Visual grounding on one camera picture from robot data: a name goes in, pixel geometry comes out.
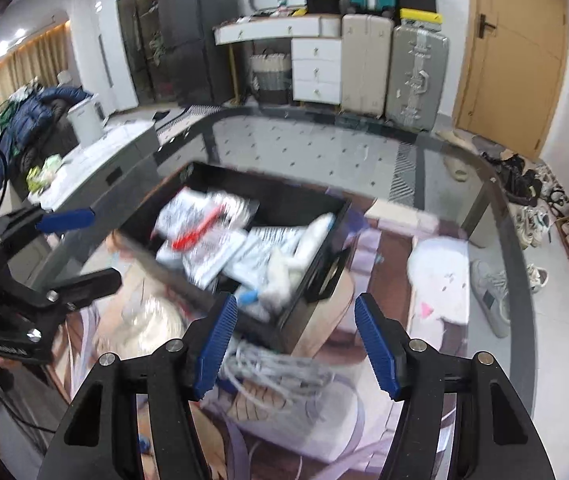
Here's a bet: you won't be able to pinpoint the pile of loose shoes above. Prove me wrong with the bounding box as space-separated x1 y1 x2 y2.
479 150 569 251

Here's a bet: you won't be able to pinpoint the white dressing desk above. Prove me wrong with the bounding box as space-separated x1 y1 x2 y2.
213 12 342 106

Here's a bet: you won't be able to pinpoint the glass display cabinet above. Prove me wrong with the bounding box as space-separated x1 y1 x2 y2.
114 0 165 111

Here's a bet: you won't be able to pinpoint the black storage box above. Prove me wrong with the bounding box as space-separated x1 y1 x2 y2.
114 161 354 356

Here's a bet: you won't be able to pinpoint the beige suitcase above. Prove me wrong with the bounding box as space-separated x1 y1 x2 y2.
340 13 394 118

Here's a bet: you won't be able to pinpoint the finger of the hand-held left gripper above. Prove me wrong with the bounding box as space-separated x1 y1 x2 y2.
0 207 96 246
19 267 122 312

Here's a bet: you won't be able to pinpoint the clear bag of white laces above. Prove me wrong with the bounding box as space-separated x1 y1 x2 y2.
214 335 365 461

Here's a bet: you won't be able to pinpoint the printed table mat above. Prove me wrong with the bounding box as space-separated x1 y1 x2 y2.
49 185 470 480

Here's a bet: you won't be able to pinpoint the black refrigerator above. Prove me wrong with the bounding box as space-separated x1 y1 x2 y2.
156 0 240 107

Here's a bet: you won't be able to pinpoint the white packet with red band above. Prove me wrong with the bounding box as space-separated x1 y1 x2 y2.
157 187 260 252

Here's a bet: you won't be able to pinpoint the grey marble side table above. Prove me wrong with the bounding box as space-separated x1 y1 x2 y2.
29 120 165 271

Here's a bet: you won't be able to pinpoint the silver suitcase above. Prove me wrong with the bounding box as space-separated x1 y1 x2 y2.
385 22 451 133

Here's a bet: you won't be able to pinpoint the blue puffer jacket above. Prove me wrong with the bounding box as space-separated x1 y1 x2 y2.
0 86 96 176

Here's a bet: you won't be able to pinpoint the white printed packet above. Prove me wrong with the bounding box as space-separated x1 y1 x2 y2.
224 225 305 286

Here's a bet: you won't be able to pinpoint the glass table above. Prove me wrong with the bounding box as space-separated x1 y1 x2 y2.
39 105 537 480

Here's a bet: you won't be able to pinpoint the grey sneaker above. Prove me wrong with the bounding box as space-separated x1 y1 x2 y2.
470 259 512 338

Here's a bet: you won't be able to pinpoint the wooden door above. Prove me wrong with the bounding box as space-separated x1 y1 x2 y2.
451 0 569 161

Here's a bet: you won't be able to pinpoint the woven laundry basket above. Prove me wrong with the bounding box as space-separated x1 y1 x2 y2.
250 50 292 106

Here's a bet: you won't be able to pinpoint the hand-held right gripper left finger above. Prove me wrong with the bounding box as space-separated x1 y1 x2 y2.
38 291 239 480

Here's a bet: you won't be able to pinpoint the beige slippers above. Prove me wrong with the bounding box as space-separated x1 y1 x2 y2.
437 130 477 183

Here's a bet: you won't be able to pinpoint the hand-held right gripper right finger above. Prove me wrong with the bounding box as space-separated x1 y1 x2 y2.
353 292 557 480

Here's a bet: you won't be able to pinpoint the beige curtain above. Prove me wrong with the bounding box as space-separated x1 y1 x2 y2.
0 22 72 111

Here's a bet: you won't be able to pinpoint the plastic packets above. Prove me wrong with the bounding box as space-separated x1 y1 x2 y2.
259 212 337 311

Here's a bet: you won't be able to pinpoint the white electric kettle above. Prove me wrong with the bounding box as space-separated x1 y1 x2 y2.
67 94 105 143

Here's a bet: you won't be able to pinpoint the yellow black shoe box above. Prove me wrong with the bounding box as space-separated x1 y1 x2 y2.
399 7 445 26

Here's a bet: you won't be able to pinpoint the white dotted rug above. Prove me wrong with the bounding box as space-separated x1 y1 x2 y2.
157 105 465 201

